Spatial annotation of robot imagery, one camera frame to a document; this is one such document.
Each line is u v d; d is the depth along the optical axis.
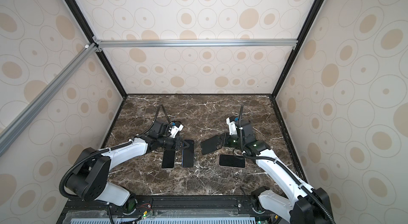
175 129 0.81
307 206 0.39
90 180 0.43
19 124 0.54
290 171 0.46
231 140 0.69
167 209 0.73
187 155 0.85
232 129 0.73
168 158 0.87
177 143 0.76
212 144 0.81
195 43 0.93
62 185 0.41
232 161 0.88
